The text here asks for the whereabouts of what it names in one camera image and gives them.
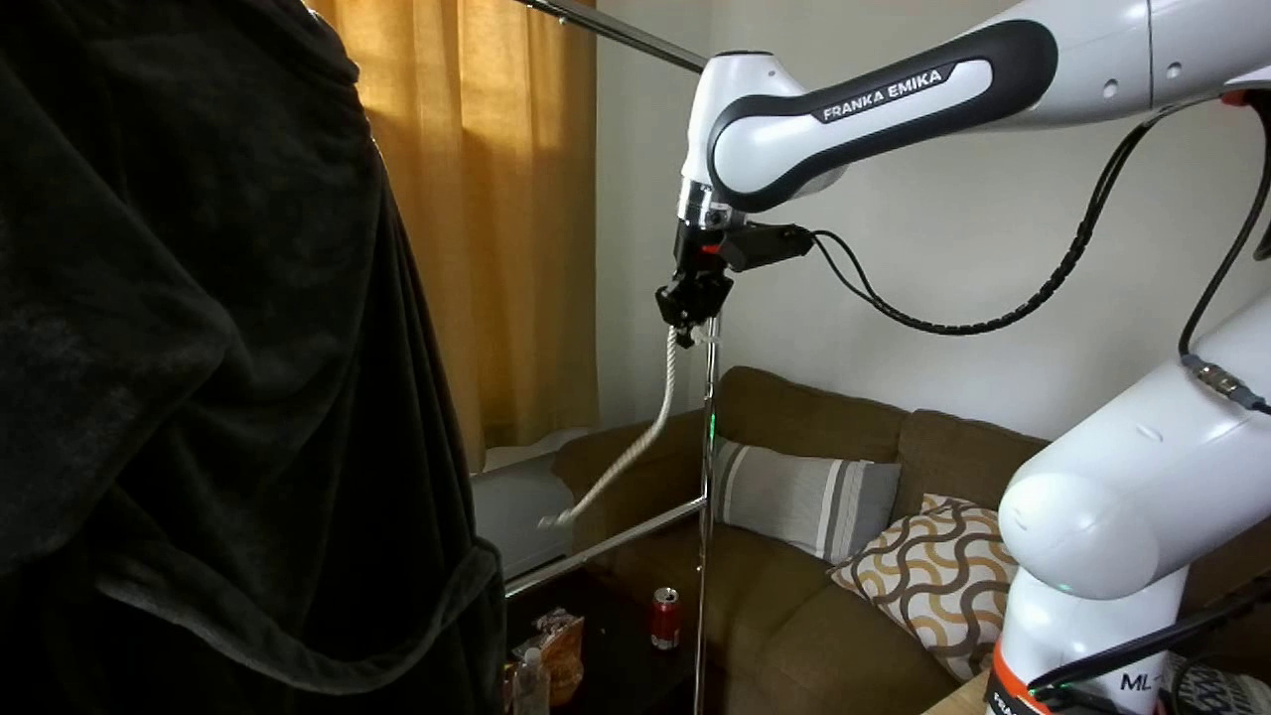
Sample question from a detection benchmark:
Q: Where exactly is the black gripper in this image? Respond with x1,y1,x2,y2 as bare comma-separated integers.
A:
654,193,813,351

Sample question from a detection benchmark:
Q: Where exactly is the white rope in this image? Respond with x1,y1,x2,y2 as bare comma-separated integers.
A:
531,323,682,532

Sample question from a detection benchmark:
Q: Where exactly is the grey striped pillow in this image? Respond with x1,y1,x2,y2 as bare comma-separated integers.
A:
714,441,902,564

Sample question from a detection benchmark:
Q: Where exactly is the red soda can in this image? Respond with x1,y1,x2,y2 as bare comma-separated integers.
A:
649,582,682,652

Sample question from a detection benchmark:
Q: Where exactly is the mustard yellow curtain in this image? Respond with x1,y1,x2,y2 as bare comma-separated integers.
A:
313,0,600,470

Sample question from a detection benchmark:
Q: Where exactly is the brown fabric couch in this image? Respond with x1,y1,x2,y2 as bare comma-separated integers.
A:
557,366,1040,715

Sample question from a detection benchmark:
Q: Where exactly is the black coffee table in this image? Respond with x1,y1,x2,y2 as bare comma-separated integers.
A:
510,572,693,715

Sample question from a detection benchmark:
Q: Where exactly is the yellow wave pattern pillow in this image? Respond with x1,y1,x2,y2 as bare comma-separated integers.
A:
829,492,1016,679

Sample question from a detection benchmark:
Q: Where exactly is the black hanging robe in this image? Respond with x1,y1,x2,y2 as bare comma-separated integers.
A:
0,0,504,715

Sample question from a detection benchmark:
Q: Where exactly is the chrome clothes rack frame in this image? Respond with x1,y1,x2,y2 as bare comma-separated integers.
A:
504,0,714,715

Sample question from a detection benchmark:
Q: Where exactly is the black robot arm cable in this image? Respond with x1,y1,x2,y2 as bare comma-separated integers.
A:
807,110,1169,339

